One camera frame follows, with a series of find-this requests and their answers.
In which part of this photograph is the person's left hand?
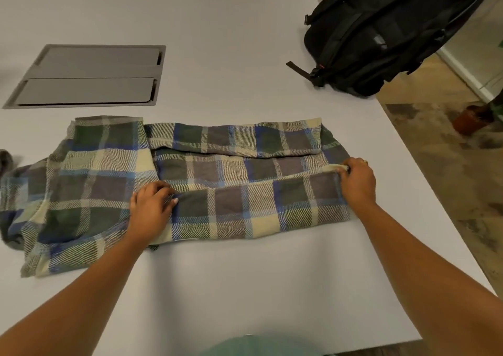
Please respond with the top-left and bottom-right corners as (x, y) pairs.
(126, 181), (180, 249)

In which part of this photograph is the person's right hand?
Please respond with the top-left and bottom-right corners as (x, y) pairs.
(337, 156), (377, 212)

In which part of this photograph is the plaid flannel shirt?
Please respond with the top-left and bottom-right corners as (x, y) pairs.
(0, 115), (352, 278)

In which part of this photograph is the grey towel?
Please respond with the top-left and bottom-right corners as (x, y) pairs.
(0, 149), (14, 176)

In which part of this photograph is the black backpack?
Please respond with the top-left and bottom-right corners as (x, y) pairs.
(286, 0), (499, 98)

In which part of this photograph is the person's right forearm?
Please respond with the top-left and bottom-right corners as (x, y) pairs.
(355, 202), (503, 356)

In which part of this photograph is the person's left forearm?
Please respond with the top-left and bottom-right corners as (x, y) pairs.
(0, 235), (152, 356)

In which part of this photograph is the grey table cable box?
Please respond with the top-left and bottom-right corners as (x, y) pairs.
(2, 44), (167, 110)

